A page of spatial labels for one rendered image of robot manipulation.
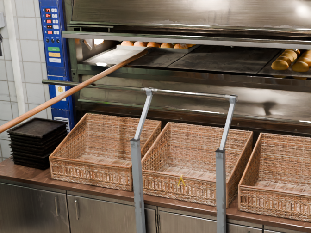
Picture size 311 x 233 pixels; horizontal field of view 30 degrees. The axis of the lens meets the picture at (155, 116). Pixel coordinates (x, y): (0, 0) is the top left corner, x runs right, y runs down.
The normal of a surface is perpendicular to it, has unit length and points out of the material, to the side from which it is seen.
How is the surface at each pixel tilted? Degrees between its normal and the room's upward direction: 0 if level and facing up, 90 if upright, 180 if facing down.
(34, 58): 90
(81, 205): 90
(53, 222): 90
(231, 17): 70
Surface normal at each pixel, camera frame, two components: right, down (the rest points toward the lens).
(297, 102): -0.41, -0.02
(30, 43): -0.42, 0.32
